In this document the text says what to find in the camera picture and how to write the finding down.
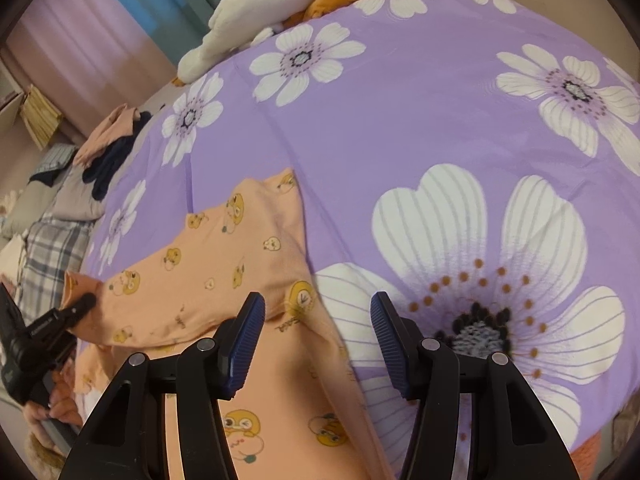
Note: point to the pink folded garment on pile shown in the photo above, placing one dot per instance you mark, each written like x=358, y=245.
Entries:
x=116, y=125

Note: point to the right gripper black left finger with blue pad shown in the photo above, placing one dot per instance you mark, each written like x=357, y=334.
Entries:
x=125, y=435

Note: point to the purple floral bed sheet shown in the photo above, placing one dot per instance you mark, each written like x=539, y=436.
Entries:
x=450, y=154

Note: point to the orange duck print shirt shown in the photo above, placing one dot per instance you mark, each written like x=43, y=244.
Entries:
x=301, y=412

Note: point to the dark navy folded garment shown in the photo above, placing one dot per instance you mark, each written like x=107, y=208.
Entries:
x=101, y=170

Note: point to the pink curtain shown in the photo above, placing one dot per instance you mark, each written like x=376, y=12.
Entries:
x=86, y=57

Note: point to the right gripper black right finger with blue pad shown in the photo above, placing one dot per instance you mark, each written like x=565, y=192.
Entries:
x=512, y=436

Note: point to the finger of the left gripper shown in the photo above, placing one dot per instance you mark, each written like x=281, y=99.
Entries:
x=80, y=307

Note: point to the plaid grey blanket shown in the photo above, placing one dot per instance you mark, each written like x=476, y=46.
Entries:
x=53, y=247

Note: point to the blue striped pillow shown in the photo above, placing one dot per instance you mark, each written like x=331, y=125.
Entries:
x=54, y=163

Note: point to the yellow pleated hanging cloth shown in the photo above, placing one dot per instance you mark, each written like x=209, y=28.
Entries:
x=40, y=116

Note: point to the grey pillow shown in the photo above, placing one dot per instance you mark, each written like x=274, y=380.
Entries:
x=74, y=201

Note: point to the beige long pillow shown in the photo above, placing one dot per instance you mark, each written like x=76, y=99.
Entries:
x=30, y=207

